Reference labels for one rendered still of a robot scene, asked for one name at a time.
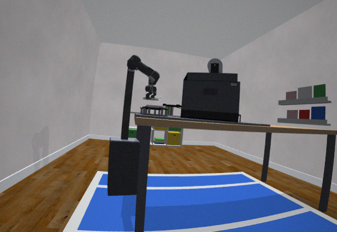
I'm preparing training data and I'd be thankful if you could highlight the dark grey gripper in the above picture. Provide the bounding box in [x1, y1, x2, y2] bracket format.
[145, 85, 156, 99]

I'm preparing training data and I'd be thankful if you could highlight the grey cylinder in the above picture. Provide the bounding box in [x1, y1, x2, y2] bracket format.
[207, 58, 223, 73]

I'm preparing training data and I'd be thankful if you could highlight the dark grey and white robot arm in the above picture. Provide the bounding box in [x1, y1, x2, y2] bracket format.
[127, 55, 160, 86]

